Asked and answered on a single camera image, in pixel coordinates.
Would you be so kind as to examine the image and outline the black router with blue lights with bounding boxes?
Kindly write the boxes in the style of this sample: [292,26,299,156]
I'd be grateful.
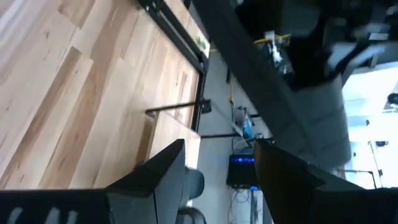
[226,153,259,190]

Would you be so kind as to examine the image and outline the yellow hanging cable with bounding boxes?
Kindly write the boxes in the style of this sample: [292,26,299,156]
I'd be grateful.
[253,32,292,45]

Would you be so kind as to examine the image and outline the grey floor cable bundle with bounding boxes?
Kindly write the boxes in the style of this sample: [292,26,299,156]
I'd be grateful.
[228,186,265,224]

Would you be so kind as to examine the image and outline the blue floor item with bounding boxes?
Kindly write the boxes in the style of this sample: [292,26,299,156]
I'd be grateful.
[241,114,255,140]

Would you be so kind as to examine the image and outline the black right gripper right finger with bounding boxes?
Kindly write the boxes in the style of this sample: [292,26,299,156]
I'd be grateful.
[253,138,365,224]

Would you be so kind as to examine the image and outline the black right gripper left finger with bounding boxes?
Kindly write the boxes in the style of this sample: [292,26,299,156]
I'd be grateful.
[104,138,187,224]

